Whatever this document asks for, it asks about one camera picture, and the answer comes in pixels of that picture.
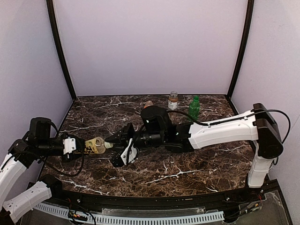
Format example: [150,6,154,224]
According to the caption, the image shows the white slotted cable duct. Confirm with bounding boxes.
[34,203,225,225]

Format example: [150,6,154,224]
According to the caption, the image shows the green plastic soda bottle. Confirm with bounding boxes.
[189,96,200,120]

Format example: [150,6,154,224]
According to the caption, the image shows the black front table rail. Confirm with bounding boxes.
[46,179,279,212]

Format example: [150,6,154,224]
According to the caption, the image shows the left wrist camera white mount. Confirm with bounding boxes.
[63,137,76,155]

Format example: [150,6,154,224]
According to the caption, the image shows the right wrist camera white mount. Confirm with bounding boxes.
[111,138,139,167]

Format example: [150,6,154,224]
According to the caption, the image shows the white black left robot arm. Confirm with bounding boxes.
[0,117,85,225]

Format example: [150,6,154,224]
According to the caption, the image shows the black right frame post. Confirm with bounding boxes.
[226,0,255,100]

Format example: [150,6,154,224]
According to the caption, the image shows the black frame post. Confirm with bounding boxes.
[226,0,255,100]
[46,0,77,101]

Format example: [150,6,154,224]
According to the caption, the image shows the cream bottle cap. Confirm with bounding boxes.
[104,142,113,149]

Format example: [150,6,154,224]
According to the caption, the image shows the beige label tea bottle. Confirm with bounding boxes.
[84,137,107,154]

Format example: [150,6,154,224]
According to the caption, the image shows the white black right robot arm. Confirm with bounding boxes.
[105,103,283,188]

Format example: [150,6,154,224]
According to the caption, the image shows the brown drink bottle white label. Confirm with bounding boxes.
[168,91,179,110]

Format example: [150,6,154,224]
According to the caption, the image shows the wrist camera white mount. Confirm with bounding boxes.
[111,138,139,167]
[63,137,76,155]

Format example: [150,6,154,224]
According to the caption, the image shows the black left frame post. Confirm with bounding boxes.
[46,0,77,101]

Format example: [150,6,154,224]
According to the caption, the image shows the orange juice bottle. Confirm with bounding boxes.
[144,101,153,108]

